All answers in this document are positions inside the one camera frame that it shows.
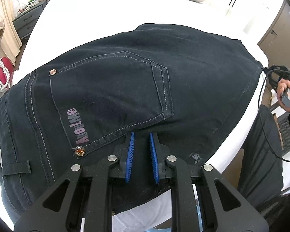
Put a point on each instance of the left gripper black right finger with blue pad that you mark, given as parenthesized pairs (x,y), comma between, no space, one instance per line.
(201,198)

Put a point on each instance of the white wire basket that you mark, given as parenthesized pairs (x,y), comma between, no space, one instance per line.
(32,3)

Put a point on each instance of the person's right hand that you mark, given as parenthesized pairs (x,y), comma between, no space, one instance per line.
(282,86)

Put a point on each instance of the brown door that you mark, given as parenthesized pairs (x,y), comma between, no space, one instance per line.
(276,41)

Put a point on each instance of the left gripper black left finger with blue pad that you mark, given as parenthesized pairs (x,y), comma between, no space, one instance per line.
(82,195)

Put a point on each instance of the white bed mattress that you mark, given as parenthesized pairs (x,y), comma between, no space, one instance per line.
(68,24)

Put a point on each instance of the dark grey nightstand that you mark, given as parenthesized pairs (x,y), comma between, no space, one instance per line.
(25,21)

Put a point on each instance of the black denim pants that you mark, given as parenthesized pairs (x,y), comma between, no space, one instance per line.
(190,87)

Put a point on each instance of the beige curtain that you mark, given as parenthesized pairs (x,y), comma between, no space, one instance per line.
(10,42)

